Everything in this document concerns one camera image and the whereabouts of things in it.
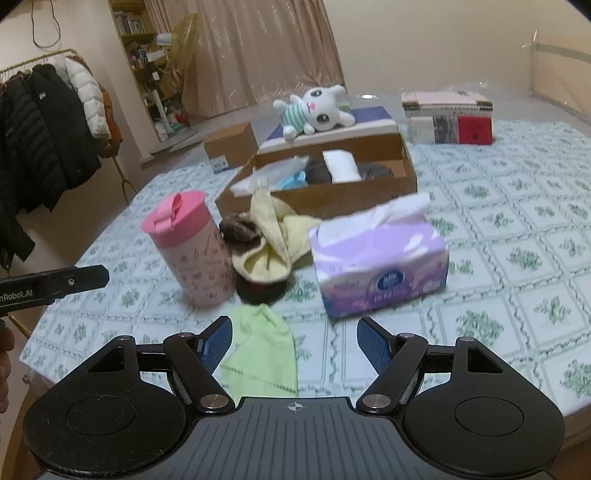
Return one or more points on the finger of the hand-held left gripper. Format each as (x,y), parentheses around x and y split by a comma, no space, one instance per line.
(83,279)

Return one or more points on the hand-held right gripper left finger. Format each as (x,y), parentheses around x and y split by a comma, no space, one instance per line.
(214,344)

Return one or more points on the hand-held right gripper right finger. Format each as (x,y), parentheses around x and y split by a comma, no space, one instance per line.
(376,344)

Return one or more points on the light green cloth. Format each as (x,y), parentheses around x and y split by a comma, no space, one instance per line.
(258,350)

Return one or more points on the yellow towel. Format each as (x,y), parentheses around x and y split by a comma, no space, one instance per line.
(268,258)

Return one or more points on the brown fuzzy cloth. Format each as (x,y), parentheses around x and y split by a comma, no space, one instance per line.
(238,228)

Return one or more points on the cardboard tray box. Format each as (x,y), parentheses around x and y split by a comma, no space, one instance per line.
(360,198)

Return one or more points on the dark grey cloth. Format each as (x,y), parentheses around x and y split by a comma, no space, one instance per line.
(376,173)

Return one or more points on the blue card packet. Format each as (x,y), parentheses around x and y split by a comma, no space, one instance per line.
(291,181)

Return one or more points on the white cloth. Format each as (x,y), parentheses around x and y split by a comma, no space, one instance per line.
(341,166)

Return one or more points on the frosted plastic pouch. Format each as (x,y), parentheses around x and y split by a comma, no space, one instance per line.
(281,167)

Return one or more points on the pink tumbler cup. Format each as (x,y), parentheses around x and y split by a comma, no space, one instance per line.
(198,263)

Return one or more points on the purple tissue pack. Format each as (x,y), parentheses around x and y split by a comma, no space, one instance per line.
(378,258)

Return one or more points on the black puffer jacket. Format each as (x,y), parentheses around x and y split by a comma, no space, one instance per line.
(14,184)
(55,134)

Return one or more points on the gold clothes rack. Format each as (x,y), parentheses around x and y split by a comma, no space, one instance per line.
(121,170)

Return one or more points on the brown jacket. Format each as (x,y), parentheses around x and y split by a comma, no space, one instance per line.
(113,124)

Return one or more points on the white puffer jacket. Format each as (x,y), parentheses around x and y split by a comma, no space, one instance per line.
(90,101)

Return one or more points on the small cardboard box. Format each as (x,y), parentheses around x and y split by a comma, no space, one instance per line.
(231,145)

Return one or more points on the blue and white box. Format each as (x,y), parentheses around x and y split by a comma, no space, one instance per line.
(369,117)

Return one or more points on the stack of books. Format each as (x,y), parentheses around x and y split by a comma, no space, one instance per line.
(443,127)

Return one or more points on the white bunny plush toy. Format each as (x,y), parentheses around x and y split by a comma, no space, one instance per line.
(318,108)

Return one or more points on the bookshelf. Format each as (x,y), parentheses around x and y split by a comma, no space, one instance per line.
(134,41)

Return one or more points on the plastic covered standing fan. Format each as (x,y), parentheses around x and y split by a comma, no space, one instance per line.
(184,41)

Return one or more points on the plastic covered mattress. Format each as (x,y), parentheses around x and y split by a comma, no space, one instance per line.
(512,108)

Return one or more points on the beige curtain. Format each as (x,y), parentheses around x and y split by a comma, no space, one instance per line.
(263,46)

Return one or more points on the plastic wrapped wooden headboard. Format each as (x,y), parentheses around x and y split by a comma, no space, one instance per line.
(563,64)

